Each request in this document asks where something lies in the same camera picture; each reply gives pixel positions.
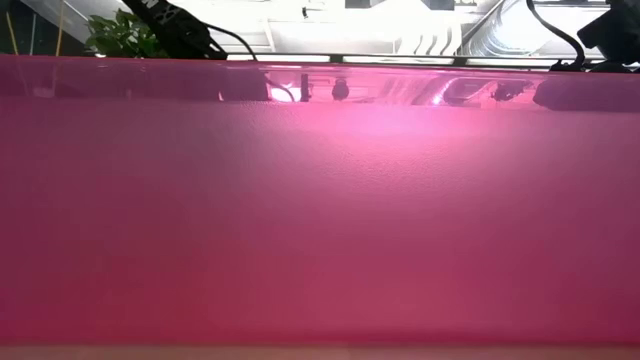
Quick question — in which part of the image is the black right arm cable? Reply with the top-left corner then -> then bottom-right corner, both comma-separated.
524,0 -> 587,72

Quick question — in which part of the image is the pink translucent plastic basket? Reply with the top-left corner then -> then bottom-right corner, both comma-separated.
0,53 -> 640,347

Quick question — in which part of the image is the silver ribbed duct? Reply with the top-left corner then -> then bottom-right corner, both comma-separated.
462,0 -> 534,57

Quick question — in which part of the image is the thin yellow stick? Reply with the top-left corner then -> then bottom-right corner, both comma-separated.
54,0 -> 67,57
5,10 -> 20,56

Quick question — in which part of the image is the green leafy potted plant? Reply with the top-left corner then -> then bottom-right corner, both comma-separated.
83,8 -> 169,59

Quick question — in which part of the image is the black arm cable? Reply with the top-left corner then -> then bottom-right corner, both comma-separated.
524,0 -> 587,72
204,22 -> 259,62

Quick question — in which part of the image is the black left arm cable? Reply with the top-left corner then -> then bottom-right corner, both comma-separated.
204,22 -> 259,62

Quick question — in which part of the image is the black horizontal window rail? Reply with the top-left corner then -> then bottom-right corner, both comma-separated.
227,51 -> 609,69

